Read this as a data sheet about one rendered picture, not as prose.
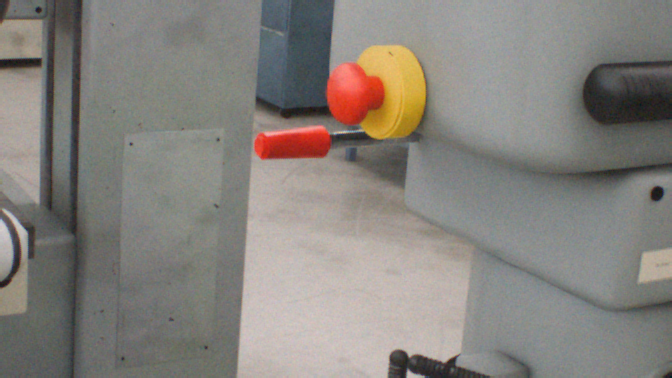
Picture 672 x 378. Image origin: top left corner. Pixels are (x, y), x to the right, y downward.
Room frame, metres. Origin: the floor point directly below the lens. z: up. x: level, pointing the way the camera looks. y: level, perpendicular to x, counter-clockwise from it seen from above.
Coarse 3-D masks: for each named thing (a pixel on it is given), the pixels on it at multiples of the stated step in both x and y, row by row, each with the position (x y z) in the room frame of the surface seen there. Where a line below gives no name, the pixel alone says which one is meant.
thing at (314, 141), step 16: (304, 128) 0.90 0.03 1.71; (320, 128) 0.90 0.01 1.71; (256, 144) 0.88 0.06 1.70; (272, 144) 0.87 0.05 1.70; (288, 144) 0.88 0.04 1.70; (304, 144) 0.89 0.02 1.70; (320, 144) 0.89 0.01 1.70; (336, 144) 0.91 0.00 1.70; (352, 144) 0.92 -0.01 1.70; (368, 144) 0.93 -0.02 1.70; (384, 144) 0.94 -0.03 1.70
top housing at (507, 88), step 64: (384, 0) 0.84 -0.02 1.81; (448, 0) 0.79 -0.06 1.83; (512, 0) 0.75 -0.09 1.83; (576, 0) 0.74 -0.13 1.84; (640, 0) 0.75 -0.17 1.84; (448, 64) 0.78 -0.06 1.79; (512, 64) 0.75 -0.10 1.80; (576, 64) 0.74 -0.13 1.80; (448, 128) 0.78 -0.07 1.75; (512, 128) 0.74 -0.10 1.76; (576, 128) 0.74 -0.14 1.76; (640, 128) 0.76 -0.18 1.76
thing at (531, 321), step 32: (480, 256) 0.94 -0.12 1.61; (480, 288) 0.93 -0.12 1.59; (512, 288) 0.90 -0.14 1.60; (544, 288) 0.88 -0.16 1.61; (480, 320) 0.93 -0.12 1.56; (512, 320) 0.90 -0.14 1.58; (544, 320) 0.87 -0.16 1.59; (576, 320) 0.85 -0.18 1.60; (608, 320) 0.84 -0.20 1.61; (640, 320) 0.84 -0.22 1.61; (480, 352) 0.93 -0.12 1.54; (512, 352) 0.90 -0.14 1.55; (544, 352) 0.87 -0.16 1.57; (576, 352) 0.85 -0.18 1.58; (608, 352) 0.84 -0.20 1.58; (640, 352) 0.84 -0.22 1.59
